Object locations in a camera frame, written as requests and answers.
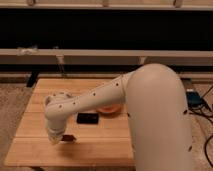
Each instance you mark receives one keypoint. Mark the white paper cup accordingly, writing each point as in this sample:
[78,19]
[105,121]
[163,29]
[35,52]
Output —
[56,97]

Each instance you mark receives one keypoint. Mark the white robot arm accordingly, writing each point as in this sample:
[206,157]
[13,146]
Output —
[157,113]

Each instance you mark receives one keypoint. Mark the wooden bench rail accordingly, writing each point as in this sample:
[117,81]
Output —
[104,57]

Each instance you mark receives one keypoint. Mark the pale translucent gripper tip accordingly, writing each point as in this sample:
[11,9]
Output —
[55,137]

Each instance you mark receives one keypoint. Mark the black rectangular block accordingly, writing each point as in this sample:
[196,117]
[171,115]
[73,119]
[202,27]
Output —
[87,118]

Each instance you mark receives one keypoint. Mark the orange round plate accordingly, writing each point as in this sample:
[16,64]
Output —
[109,109]

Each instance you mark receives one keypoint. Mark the blue device on floor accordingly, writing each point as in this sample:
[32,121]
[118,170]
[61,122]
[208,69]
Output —
[193,98]

